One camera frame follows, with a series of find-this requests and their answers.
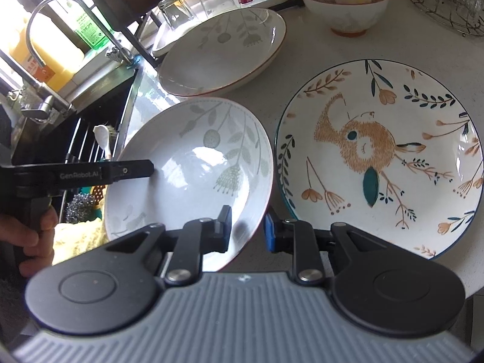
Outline person left hand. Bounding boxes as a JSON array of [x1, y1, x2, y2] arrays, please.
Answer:
[[1, 206, 58, 278]]

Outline yellow cloth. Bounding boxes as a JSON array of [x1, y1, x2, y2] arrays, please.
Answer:
[[53, 218, 108, 265]]

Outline tall sink faucet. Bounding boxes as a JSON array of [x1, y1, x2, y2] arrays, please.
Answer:
[[1, 51, 76, 121]]

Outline small curved faucet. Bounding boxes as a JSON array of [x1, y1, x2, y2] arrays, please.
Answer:
[[25, 0, 136, 67]]

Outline drinking glass left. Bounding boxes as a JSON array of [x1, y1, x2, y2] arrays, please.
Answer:
[[158, 0, 195, 30]]

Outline orange detergent bottle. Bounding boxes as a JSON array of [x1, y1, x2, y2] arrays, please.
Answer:
[[6, 25, 84, 91]]

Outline squirrel pattern plate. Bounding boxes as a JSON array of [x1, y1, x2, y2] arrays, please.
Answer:
[[276, 59, 483, 259]]

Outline white rack tray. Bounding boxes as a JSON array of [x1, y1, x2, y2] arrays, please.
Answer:
[[151, 0, 289, 57]]

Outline white spoon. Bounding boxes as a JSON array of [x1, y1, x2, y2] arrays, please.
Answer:
[[93, 125, 112, 161]]

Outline steel wool scrubber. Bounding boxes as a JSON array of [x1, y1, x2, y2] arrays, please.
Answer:
[[66, 193, 102, 224]]

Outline green bottle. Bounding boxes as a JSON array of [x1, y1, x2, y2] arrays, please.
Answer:
[[72, 5, 109, 50]]

